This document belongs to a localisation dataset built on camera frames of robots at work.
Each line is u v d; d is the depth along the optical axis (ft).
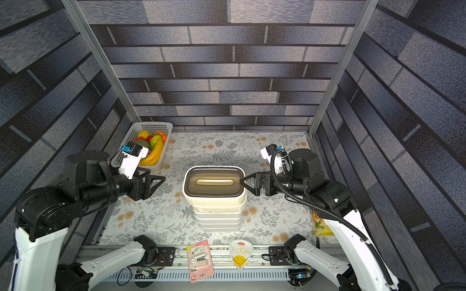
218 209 1.95
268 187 1.56
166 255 2.43
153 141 3.54
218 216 2.10
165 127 3.73
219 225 2.39
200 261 2.33
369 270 1.16
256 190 1.56
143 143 3.38
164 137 3.51
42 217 0.98
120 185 1.39
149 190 1.56
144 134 3.61
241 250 2.20
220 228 2.49
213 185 1.80
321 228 2.56
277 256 2.42
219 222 2.33
